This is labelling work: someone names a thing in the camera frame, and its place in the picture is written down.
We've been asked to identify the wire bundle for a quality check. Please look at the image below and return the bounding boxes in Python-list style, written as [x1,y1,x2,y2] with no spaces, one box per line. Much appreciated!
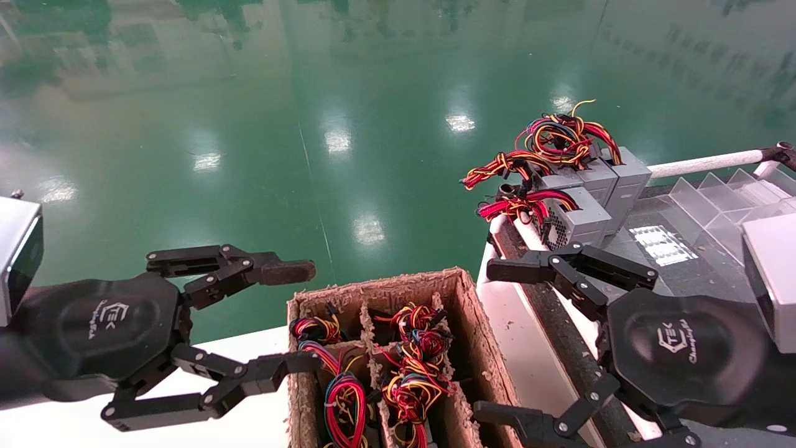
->
[375,302,453,358]
[381,356,460,448]

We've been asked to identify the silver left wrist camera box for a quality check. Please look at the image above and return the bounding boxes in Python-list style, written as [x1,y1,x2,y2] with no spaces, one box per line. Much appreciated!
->
[0,196,44,328]

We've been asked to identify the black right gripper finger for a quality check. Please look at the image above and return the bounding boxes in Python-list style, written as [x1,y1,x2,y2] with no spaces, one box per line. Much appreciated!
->
[474,372,702,448]
[486,241,659,321]

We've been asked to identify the grey mesh power supply red wires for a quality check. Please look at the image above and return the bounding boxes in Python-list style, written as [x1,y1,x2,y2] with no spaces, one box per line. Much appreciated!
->
[478,184,613,251]

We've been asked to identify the black pipe corner clamp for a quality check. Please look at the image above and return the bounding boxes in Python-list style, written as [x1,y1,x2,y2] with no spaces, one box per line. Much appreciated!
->
[762,142,796,172]

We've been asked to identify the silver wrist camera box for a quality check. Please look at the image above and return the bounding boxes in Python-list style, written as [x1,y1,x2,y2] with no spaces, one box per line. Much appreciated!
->
[0,196,44,328]
[742,213,796,354]

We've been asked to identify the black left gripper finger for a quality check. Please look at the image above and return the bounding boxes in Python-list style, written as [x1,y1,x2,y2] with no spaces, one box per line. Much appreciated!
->
[101,344,322,432]
[147,244,317,310]

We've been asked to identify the brown pulp divider box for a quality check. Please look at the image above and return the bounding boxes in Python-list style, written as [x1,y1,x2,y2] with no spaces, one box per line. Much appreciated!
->
[286,268,523,448]

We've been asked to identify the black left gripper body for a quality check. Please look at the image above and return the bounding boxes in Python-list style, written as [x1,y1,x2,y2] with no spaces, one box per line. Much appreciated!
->
[19,273,191,403]

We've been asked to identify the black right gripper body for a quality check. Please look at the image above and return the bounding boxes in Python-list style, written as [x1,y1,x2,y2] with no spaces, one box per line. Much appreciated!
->
[606,287,772,415]

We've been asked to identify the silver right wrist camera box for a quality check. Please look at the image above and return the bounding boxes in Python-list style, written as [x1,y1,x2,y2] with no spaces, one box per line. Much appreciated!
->
[742,213,796,354]

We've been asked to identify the clear acrylic divider tray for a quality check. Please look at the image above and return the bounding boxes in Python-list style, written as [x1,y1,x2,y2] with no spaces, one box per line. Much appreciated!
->
[669,167,796,262]

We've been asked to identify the coloured wire bundles in box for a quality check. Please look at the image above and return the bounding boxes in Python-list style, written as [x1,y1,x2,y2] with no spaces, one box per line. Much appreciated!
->
[298,341,372,448]

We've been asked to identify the grey power supply with colourful wires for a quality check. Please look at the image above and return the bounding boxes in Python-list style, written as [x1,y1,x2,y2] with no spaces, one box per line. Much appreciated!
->
[461,151,618,209]
[515,98,652,234]

